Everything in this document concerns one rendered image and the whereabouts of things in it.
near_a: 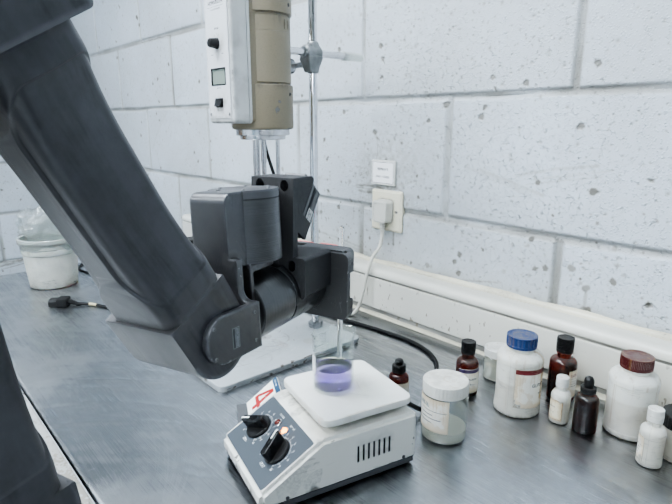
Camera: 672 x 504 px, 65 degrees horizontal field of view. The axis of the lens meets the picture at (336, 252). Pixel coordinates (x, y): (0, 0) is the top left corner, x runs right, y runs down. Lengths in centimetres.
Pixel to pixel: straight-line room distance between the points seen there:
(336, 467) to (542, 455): 27
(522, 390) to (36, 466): 62
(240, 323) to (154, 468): 36
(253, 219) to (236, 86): 46
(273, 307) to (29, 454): 20
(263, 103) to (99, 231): 58
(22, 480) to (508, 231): 81
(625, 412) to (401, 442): 30
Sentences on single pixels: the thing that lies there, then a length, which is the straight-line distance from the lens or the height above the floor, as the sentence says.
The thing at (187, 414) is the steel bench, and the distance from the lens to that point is 82.
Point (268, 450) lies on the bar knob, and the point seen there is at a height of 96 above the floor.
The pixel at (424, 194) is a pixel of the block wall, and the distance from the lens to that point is 106.
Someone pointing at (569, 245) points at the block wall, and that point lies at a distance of 92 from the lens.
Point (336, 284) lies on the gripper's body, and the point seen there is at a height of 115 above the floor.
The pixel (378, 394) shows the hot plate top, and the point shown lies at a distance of 66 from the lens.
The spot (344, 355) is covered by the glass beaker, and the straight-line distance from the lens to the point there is 63.
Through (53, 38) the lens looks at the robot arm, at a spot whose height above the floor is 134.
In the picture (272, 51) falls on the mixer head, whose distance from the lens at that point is 89.
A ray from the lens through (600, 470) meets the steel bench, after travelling 75.
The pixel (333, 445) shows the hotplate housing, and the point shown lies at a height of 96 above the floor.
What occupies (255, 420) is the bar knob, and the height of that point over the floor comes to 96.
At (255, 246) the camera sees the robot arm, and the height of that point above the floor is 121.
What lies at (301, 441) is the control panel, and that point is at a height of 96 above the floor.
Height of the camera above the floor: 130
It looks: 14 degrees down
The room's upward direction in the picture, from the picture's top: straight up
